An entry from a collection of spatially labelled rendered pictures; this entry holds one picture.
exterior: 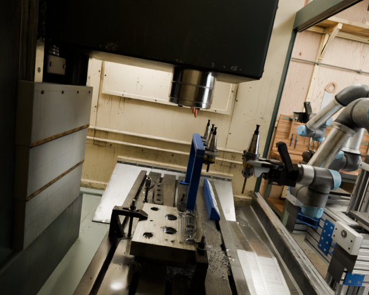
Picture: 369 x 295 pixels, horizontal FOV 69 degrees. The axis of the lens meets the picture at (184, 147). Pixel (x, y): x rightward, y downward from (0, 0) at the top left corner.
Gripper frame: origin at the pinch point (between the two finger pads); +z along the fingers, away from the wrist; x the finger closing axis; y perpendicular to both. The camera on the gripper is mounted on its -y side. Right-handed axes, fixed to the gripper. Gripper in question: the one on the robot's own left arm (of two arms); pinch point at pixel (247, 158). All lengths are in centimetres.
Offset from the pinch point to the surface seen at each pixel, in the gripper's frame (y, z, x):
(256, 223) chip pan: 58, -37, 71
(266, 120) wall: -10, -36, 100
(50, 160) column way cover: 10, 68, -10
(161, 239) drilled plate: 27.0, 26.6, -19.0
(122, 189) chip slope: 52, 58, 76
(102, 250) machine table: 36, 45, -16
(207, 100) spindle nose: -18.6, 19.6, -5.8
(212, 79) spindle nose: -25.7, 19.2, -5.3
